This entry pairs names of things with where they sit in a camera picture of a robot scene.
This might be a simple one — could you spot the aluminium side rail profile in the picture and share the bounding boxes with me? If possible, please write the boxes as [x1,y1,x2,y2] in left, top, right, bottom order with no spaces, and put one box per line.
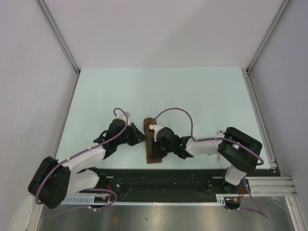
[242,68,308,231]

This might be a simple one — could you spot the left aluminium frame post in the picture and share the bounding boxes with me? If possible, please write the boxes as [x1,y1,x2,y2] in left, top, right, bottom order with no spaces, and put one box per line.
[35,0,81,76]

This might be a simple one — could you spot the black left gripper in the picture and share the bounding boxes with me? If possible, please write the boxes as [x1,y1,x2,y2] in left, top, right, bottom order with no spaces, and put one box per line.
[115,123,148,146]

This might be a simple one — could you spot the white slotted cable duct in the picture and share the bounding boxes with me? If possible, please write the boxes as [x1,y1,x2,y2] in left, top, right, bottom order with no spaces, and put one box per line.
[61,194,240,207]

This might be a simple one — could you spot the right aluminium frame post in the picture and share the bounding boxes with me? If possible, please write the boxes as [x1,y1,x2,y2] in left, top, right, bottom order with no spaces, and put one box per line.
[245,0,293,75]

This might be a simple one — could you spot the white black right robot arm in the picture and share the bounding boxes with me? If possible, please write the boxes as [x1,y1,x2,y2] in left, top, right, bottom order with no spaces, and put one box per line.
[149,125,264,193]

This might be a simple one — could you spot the brown cloth napkin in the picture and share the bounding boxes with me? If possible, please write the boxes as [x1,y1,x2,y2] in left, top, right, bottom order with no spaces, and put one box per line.
[143,117,162,164]

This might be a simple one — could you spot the aluminium frame post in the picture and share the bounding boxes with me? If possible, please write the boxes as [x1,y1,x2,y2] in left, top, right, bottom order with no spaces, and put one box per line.
[35,0,81,76]
[245,0,293,75]

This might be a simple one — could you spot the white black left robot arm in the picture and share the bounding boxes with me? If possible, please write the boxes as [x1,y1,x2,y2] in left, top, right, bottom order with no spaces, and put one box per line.
[28,118,146,209]

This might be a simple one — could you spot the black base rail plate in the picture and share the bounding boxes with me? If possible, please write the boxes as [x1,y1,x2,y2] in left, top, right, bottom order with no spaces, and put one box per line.
[72,168,281,203]

